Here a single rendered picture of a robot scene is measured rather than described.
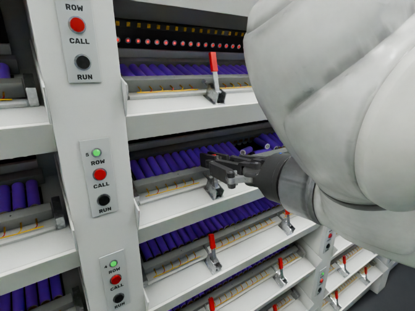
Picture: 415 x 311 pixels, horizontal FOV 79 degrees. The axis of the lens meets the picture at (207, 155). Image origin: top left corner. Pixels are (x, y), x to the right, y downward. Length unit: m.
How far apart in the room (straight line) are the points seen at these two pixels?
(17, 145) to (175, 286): 0.42
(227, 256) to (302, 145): 0.56
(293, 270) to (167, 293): 0.51
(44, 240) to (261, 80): 0.42
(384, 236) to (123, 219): 0.36
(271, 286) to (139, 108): 0.71
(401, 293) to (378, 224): 1.73
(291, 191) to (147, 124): 0.24
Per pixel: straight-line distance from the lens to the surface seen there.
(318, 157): 0.16
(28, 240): 0.50
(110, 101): 0.39
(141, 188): 0.52
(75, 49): 0.38
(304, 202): 0.32
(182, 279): 0.64
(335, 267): 1.36
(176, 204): 0.52
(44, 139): 0.40
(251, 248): 0.73
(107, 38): 0.39
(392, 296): 1.93
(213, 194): 0.54
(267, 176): 0.36
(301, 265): 1.02
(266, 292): 0.91
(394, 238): 0.26
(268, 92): 0.16
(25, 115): 0.41
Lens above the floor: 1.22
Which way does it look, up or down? 19 degrees down
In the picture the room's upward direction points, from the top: straight up
